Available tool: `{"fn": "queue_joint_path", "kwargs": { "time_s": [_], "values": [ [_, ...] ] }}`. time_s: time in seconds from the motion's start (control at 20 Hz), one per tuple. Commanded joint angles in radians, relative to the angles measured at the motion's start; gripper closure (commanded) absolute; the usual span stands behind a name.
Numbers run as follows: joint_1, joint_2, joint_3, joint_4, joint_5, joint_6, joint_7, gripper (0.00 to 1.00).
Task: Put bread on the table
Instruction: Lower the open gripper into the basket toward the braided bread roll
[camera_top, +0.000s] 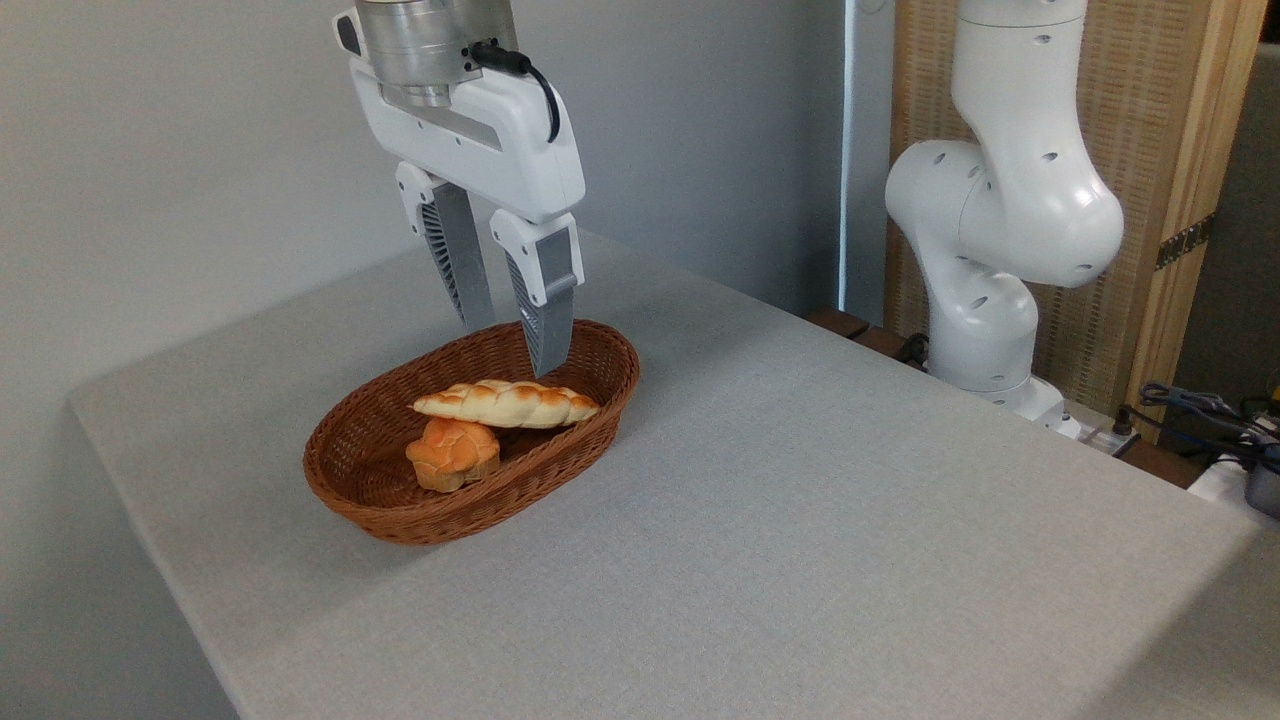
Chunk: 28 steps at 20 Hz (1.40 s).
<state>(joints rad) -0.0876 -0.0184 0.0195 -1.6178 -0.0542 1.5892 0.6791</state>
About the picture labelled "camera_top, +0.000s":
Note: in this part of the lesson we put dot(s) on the long braided bread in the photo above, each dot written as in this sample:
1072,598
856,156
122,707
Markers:
500,405

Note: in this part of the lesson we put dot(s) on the round orange bread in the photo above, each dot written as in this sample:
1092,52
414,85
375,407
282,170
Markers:
450,455

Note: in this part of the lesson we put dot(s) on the metal hinge on screen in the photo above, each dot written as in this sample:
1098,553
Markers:
1185,242

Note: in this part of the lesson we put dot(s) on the brown wicker basket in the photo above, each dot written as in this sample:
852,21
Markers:
370,440

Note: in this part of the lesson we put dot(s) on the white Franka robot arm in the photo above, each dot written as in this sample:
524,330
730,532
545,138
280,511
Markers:
1020,200

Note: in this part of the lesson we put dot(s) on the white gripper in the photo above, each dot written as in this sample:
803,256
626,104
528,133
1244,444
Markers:
500,140

